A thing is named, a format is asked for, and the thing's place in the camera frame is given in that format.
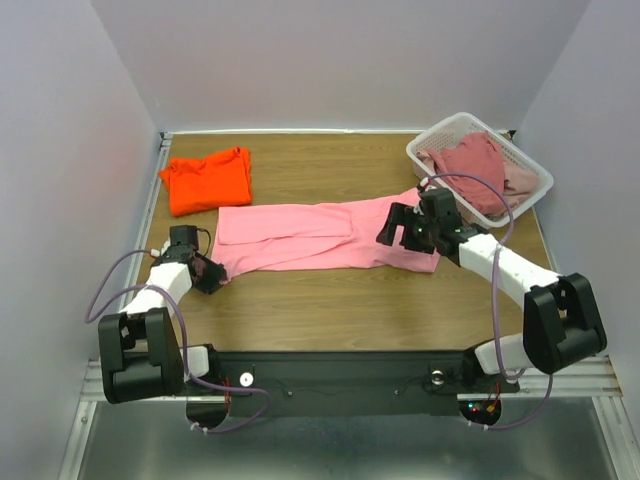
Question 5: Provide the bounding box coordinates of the aluminium frame rail right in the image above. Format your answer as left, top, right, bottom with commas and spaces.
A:
524, 206, 639, 479

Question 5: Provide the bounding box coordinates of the white plastic basket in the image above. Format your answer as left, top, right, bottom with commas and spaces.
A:
406, 112, 554, 229

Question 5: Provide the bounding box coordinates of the dusty rose t shirt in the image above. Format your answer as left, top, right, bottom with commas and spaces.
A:
417, 132, 505, 216

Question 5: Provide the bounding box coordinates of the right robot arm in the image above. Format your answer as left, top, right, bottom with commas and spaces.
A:
376, 188, 607, 390

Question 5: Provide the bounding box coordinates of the pale pink t shirt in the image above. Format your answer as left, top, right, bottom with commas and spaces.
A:
417, 149, 541, 219

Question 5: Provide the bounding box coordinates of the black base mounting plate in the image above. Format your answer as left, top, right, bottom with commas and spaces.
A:
205, 350, 519, 418

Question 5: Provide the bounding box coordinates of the bright pink t shirt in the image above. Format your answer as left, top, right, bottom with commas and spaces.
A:
212, 188, 440, 279

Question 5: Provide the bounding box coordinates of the aluminium frame rail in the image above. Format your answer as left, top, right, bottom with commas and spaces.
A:
524, 206, 639, 479
59, 131, 175, 480

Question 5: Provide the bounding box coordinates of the aluminium frame rail left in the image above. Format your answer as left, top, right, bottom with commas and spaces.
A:
59, 131, 175, 480

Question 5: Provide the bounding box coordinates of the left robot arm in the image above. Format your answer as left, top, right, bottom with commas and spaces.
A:
98, 225, 227, 404

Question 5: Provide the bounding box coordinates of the folded orange t shirt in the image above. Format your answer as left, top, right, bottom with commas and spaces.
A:
158, 147, 252, 217

